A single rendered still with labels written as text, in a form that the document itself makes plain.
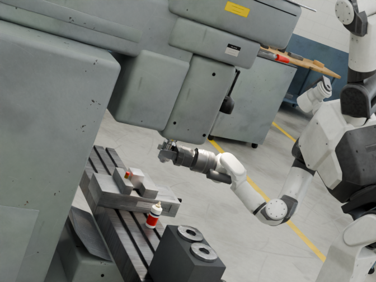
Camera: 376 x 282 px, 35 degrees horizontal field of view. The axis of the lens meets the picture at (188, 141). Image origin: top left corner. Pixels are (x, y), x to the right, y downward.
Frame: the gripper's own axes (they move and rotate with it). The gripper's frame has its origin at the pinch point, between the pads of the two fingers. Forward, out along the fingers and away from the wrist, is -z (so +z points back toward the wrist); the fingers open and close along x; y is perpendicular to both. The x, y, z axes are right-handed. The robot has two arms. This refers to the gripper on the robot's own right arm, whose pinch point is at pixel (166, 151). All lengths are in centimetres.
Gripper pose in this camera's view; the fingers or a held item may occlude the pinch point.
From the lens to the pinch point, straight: 217.3
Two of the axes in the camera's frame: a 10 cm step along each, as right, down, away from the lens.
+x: 1.7, 3.8, -9.1
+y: -3.5, 8.8, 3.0
